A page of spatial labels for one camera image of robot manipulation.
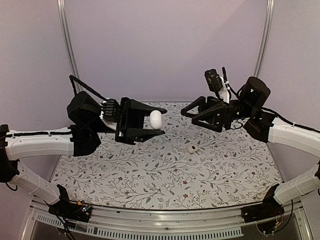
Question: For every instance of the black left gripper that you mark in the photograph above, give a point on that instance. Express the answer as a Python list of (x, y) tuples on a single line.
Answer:
[(132, 114)]

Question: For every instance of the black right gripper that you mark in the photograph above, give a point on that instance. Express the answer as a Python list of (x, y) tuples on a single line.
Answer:
[(215, 116)]

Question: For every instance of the white earbud charging case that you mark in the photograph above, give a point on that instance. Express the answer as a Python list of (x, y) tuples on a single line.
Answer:
[(156, 120)]

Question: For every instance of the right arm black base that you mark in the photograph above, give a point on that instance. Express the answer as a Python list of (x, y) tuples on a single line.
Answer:
[(269, 213)]

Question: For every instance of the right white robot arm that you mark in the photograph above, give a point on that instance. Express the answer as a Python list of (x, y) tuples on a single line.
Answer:
[(288, 133)]

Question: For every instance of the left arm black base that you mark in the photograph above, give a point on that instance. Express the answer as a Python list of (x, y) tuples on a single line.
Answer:
[(78, 211)]

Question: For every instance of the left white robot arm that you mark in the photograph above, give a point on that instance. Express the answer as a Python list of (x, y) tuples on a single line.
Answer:
[(17, 145)]

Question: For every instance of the white earbud on mat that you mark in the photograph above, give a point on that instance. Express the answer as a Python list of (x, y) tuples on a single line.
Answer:
[(192, 149)]

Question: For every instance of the floral patterned mat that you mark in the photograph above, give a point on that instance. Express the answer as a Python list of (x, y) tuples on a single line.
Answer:
[(230, 168)]

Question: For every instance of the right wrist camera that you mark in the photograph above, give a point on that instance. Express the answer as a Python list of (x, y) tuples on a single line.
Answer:
[(218, 85)]

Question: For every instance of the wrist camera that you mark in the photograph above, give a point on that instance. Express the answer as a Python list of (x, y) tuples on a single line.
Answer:
[(110, 111), (218, 85)]

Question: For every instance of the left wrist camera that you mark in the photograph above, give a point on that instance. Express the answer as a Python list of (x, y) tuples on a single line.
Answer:
[(110, 111)]

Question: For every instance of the right aluminium frame post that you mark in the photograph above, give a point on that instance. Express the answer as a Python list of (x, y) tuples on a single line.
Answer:
[(265, 37)]

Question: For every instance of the aluminium frame post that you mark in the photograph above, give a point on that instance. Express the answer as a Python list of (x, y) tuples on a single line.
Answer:
[(61, 7), (265, 37)]

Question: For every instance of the left aluminium frame post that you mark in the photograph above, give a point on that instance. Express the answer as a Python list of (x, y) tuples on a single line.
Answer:
[(61, 7)]

